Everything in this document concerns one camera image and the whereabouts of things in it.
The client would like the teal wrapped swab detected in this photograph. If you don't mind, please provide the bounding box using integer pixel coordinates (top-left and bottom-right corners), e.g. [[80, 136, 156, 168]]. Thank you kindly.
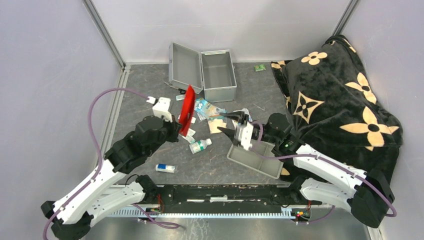
[[182, 135, 196, 145]]

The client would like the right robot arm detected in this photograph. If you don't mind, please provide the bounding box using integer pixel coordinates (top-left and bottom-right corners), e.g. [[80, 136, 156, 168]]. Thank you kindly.
[[219, 111, 397, 228]]

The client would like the white gauze packet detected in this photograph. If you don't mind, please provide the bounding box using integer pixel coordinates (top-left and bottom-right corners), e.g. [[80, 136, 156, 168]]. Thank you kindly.
[[232, 108, 253, 123]]

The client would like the grey metal case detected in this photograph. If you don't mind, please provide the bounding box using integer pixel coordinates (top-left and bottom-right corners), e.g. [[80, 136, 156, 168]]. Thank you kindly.
[[164, 42, 238, 103]]

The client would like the small green packet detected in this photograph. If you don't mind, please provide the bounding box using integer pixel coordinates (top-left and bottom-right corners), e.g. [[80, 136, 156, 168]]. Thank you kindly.
[[254, 64, 266, 72]]

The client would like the blue white small box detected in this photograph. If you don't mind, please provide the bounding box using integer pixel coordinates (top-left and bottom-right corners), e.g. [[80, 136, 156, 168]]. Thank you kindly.
[[155, 163, 177, 174]]

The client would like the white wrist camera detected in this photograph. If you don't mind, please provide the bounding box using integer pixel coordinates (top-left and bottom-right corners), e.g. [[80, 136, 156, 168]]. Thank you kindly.
[[234, 122, 254, 151], [146, 96, 174, 123]]

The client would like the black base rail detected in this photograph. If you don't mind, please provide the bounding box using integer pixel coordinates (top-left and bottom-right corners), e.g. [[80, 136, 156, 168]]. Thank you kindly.
[[142, 184, 321, 214]]

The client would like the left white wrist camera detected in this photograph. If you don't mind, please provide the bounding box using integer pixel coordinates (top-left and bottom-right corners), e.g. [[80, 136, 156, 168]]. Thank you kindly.
[[146, 96, 174, 123]]

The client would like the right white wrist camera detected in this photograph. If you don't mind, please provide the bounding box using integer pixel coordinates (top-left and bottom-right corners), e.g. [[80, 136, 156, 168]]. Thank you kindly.
[[234, 122, 254, 151]]

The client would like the white green-label bottle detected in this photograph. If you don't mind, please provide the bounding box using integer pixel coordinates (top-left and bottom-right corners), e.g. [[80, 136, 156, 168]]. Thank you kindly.
[[189, 138, 212, 154]]

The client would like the black floral blanket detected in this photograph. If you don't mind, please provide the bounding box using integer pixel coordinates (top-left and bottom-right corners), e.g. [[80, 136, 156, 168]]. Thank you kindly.
[[270, 34, 403, 182]]

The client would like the grey divider tray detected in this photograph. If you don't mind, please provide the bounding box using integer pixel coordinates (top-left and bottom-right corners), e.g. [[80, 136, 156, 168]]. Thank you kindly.
[[226, 141, 283, 179]]

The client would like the small teal strip packet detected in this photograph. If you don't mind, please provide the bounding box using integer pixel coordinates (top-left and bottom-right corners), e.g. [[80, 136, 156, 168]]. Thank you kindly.
[[175, 94, 185, 101]]

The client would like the blue cotton ball bag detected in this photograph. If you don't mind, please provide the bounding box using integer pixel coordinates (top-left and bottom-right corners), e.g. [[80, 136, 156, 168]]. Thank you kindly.
[[194, 97, 227, 121]]

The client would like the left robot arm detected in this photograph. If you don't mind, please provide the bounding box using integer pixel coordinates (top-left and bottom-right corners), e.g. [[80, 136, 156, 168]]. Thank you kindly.
[[41, 115, 182, 240]]

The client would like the red first aid pouch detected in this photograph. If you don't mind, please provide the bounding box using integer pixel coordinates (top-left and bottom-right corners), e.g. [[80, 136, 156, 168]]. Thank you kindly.
[[178, 85, 196, 137]]

